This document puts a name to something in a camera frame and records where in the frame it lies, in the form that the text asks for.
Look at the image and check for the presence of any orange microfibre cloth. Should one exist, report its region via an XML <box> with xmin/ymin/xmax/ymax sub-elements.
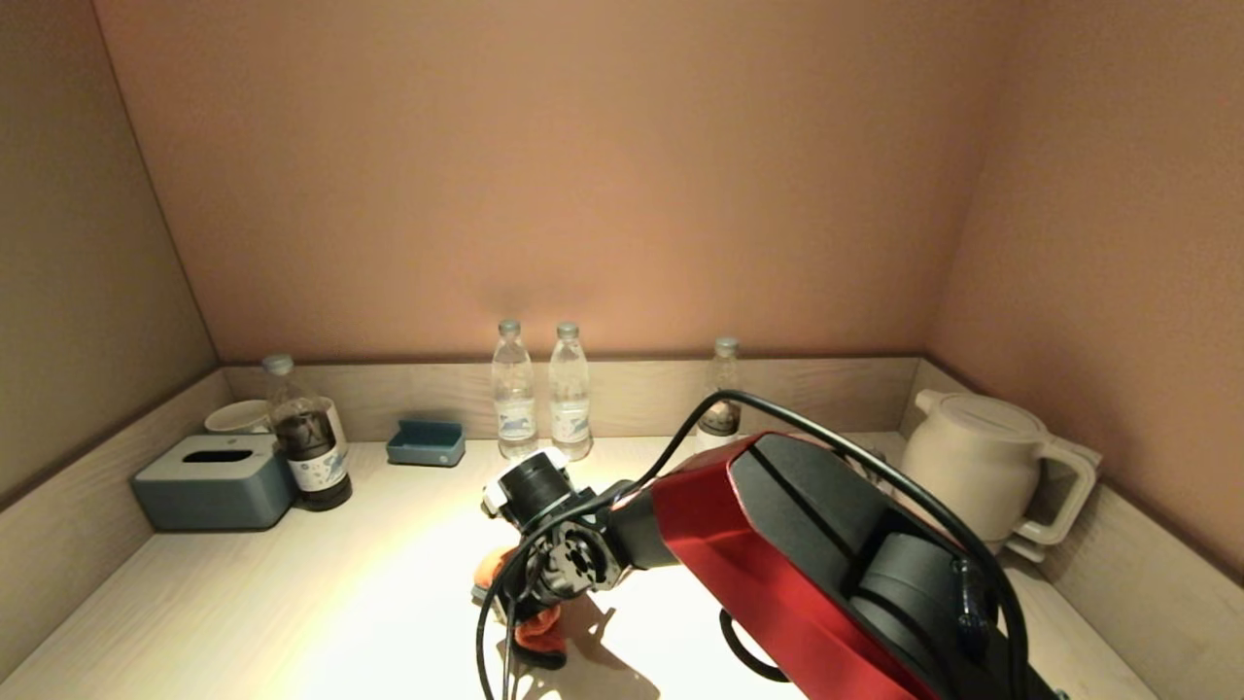
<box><xmin>471</xmin><ymin>546</ymin><xmax>570</xmax><ymax>672</ymax></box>

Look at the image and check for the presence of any clear water bottle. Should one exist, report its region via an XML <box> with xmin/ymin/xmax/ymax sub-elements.
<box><xmin>491</xmin><ymin>319</ymin><xmax>539</xmax><ymax>461</ymax></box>
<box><xmin>549</xmin><ymin>322</ymin><xmax>594</xmax><ymax>463</ymax></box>

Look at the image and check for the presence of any small blue tray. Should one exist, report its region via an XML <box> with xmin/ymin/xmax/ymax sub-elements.
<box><xmin>387</xmin><ymin>419</ymin><xmax>467</xmax><ymax>469</ymax></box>

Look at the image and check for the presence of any slim dark drink bottle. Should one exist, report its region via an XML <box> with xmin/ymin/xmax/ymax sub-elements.
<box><xmin>698</xmin><ymin>336</ymin><xmax>742</xmax><ymax>450</ymax></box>

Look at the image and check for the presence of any large dark drink bottle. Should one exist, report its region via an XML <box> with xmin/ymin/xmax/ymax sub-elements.
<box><xmin>262</xmin><ymin>354</ymin><xmax>354</xmax><ymax>512</ymax></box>

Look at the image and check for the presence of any blue-grey tissue box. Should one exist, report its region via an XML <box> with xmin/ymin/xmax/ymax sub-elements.
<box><xmin>133</xmin><ymin>435</ymin><xmax>297</xmax><ymax>532</ymax></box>

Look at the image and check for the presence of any white ceramic mug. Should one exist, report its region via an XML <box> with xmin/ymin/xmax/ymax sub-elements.
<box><xmin>204</xmin><ymin>400</ymin><xmax>273</xmax><ymax>436</ymax></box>

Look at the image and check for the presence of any white electric kettle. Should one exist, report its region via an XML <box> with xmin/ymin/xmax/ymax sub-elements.
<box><xmin>902</xmin><ymin>389</ymin><xmax>1101</xmax><ymax>563</ymax></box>

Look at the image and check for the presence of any black wrist camera white mount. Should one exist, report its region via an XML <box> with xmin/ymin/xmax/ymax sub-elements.
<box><xmin>483</xmin><ymin>447</ymin><xmax>574</xmax><ymax>531</ymax></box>

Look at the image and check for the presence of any thick black cable loop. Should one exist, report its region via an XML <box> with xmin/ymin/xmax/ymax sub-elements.
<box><xmin>719</xmin><ymin>611</ymin><xmax>793</xmax><ymax>683</ymax></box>

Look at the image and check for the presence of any thin black cable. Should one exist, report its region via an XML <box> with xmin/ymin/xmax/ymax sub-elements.
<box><xmin>474</xmin><ymin>389</ymin><xmax>1031</xmax><ymax>700</ymax></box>

